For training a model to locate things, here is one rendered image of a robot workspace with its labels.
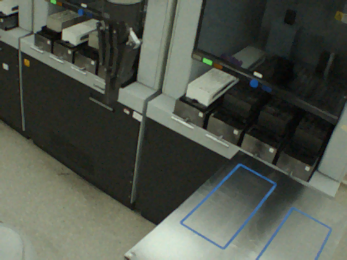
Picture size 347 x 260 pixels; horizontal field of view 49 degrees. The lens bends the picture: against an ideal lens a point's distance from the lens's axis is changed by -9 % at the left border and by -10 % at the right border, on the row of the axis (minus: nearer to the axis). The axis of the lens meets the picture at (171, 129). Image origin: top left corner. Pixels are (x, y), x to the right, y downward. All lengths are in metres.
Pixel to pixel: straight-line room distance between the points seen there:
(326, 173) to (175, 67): 0.74
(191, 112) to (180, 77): 0.17
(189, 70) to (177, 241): 0.80
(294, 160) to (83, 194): 1.24
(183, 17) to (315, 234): 0.93
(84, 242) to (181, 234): 1.05
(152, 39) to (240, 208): 0.83
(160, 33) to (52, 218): 1.10
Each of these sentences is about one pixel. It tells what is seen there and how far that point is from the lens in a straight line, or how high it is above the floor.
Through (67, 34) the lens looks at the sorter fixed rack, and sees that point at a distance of 1.97.
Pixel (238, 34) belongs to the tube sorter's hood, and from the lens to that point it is 1.49.
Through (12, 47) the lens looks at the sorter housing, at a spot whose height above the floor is 0.66.
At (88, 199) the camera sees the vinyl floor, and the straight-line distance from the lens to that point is 2.28.
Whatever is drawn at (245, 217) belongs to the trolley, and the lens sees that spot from 1.19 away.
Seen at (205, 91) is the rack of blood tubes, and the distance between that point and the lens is 1.60.
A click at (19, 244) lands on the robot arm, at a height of 0.97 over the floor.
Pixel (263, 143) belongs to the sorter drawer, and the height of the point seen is 0.80.
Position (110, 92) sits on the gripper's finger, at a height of 1.18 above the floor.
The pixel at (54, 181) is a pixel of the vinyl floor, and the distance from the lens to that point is 2.38.
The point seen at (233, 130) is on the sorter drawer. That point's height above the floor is 0.79.
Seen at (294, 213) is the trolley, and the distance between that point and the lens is 1.26.
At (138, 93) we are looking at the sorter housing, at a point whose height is 0.73.
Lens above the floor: 1.65
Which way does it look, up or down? 35 degrees down
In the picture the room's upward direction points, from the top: 11 degrees clockwise
